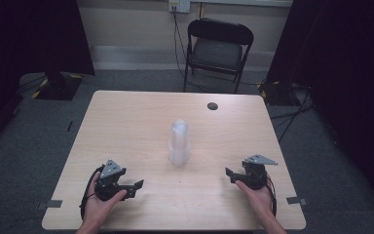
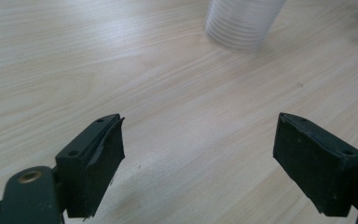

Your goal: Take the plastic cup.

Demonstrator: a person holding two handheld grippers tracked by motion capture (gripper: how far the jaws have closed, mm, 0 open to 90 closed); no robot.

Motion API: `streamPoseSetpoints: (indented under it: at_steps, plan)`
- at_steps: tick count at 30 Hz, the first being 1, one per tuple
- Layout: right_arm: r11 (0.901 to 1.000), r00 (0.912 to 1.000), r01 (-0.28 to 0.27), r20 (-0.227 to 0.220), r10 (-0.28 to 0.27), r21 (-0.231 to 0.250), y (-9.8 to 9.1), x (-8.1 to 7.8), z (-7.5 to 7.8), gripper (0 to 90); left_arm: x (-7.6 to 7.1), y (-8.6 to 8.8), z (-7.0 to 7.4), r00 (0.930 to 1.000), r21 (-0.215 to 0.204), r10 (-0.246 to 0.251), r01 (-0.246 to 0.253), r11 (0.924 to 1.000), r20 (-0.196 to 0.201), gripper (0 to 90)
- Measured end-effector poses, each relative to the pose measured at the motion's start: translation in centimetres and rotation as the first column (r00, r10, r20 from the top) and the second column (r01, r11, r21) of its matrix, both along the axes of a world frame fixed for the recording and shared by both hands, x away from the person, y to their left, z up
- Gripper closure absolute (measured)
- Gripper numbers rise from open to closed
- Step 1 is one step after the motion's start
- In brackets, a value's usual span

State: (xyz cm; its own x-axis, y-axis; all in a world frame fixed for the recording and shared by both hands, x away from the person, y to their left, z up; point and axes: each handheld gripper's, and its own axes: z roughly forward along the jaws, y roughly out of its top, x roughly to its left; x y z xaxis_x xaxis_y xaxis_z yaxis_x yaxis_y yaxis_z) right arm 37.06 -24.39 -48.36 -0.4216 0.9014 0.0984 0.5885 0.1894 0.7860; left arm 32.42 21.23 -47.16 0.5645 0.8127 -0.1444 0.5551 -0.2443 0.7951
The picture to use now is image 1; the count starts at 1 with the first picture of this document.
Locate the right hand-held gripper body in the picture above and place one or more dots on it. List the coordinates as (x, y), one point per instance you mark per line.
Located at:
(255, 172)

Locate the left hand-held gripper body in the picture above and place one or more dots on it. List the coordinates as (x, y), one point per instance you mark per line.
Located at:
(110, 172)

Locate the stack of clear plastic cups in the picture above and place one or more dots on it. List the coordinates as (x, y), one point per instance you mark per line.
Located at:
(179, 143)

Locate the person's right hand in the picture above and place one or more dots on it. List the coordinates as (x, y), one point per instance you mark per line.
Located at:
(259, 200)

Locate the person's left hand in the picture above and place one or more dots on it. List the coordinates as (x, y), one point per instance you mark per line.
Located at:
(99, 206)

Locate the grey tape strip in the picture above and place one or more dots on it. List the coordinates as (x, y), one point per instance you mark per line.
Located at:
(53, 204)
(296, 200)

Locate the black round table grommet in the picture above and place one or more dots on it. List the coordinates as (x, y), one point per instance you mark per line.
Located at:
(212, 106)

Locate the black stand base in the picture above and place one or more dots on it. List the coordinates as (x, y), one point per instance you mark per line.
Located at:
(277, 92)
(58, 86)

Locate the black folding chair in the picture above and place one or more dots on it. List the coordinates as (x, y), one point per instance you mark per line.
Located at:
(216, 52)

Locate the dark curtain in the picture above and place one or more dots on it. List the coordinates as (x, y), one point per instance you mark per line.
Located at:
(19, 48)
(344, 81)

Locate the white wall socket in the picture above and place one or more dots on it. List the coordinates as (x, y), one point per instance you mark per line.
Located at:
(179, 6)

